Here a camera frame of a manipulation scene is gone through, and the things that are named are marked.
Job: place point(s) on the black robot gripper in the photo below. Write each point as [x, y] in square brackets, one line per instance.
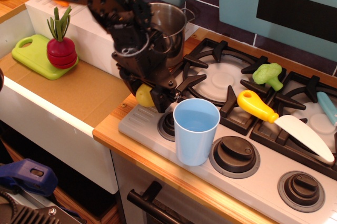
[148, 65]

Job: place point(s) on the yellow toy potato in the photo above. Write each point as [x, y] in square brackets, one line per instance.
[143, 96]

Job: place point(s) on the light blue plastic cup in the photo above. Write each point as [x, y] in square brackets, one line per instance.
[195, 124]

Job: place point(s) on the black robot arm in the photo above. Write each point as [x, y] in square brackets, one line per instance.
[140, 46]

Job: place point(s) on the stainless steel pot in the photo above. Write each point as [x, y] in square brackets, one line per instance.
[171, 21]

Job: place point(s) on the left black stove knob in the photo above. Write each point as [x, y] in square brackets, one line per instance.
[165, 126]

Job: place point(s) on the black stove knob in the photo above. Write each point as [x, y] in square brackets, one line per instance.
[234, 157]
[165, 126]
[301, 191]

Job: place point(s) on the left black stove grate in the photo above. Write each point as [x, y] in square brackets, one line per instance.
[219, 73]

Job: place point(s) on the black stove grate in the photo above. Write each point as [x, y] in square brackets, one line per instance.
[219, 73]
[299, 98]

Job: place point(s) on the red toy radish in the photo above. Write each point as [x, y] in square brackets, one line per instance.
[61, 51]

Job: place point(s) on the white toy sink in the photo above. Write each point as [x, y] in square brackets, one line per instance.
[60, 115]

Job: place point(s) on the middle black stove knob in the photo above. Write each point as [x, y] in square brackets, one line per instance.
[234, 157]

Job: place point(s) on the green toy cutting board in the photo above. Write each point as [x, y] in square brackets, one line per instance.
[32, 52]

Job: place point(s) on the green toy broccoli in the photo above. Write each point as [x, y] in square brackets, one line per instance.
[268, 74]

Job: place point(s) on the grey toy stove top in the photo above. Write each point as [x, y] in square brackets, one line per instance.
[260, 191]

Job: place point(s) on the blue clamp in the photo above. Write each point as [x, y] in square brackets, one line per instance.
[30, 176]

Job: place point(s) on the right black stove grate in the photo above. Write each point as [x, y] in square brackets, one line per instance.
[299, 98]

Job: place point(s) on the teal toy microwave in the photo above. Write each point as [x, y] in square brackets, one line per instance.
[309, 25]

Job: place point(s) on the right black stove knob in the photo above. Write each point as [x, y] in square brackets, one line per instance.
[301, 191]

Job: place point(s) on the black oven door handle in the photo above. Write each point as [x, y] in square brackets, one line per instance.
[145, 202]

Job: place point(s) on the yellow handled toy knife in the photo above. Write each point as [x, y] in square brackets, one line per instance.
[251, 103]

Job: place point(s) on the teal handled utensil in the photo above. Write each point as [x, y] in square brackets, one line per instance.
[328, 107]

